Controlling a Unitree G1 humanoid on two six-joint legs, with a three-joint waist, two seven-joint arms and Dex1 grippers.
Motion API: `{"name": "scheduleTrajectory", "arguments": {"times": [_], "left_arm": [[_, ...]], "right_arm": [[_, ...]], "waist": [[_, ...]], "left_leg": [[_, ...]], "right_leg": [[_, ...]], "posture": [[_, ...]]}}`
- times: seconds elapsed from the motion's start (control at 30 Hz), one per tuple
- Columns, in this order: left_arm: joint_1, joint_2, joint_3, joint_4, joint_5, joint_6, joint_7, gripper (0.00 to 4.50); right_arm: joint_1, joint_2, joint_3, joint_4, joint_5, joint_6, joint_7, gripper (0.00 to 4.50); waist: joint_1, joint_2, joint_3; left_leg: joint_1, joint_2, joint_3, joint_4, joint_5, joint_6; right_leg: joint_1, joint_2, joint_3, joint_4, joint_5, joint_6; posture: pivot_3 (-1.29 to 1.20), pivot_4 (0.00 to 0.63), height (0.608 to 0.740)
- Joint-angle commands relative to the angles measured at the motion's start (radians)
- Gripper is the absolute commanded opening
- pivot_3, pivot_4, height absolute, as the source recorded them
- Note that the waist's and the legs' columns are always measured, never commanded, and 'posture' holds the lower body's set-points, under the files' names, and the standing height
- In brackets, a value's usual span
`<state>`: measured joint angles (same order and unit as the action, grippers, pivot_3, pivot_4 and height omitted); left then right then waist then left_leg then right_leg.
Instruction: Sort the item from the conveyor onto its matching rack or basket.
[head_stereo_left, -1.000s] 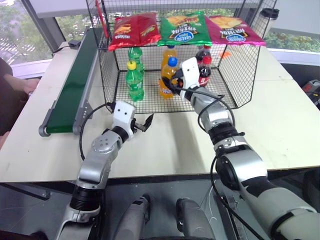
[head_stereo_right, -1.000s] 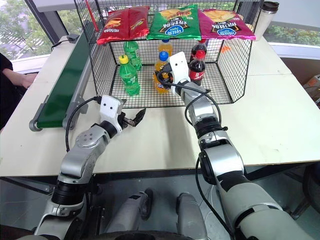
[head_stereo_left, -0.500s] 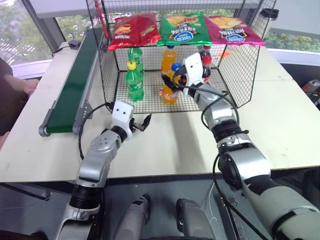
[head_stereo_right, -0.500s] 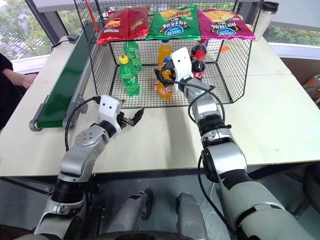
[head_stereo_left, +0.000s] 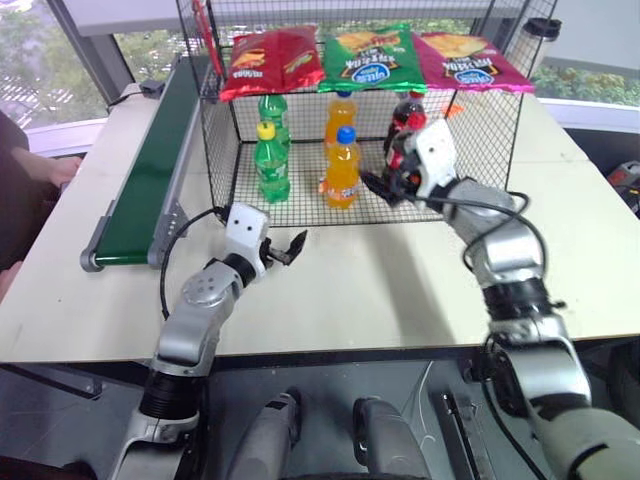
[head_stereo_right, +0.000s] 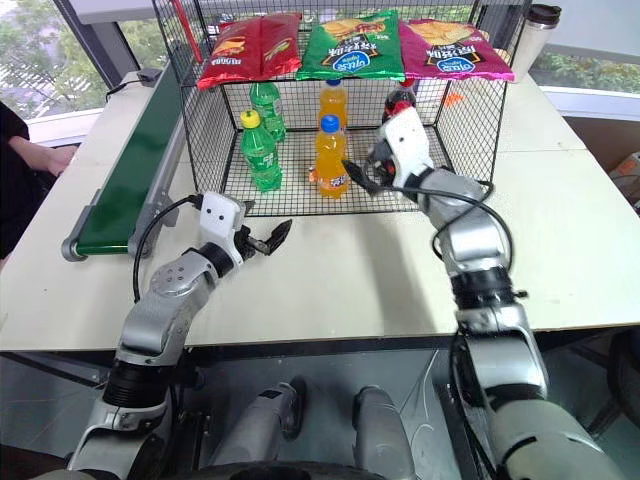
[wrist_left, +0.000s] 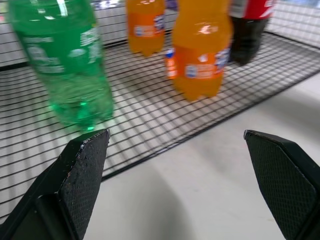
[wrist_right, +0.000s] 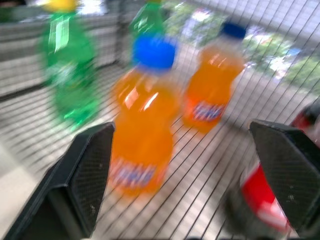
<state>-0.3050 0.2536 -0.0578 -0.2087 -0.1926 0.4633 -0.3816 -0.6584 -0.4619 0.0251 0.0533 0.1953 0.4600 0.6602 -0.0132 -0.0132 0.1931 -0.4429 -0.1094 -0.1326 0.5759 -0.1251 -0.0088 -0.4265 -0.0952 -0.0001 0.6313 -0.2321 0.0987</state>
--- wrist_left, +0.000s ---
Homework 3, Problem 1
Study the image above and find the black wire rack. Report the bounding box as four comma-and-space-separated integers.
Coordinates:
0, 0, 320, 221

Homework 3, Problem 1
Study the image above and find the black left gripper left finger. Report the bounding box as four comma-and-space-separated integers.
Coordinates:
0, 128, 112, 240

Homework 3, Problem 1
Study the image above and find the orange soda bottle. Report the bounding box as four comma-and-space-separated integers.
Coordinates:
164, 0, 232, 102
125, 0, 166, 57

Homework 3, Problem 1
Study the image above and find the dark cola bottle red label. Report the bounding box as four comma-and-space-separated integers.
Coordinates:
228, 0, 276, 66

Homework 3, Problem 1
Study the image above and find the green soda bottle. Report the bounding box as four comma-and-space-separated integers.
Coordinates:
7, 0, 115, 132

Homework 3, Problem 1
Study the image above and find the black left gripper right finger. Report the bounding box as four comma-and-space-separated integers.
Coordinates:
243, 129, 320, 240

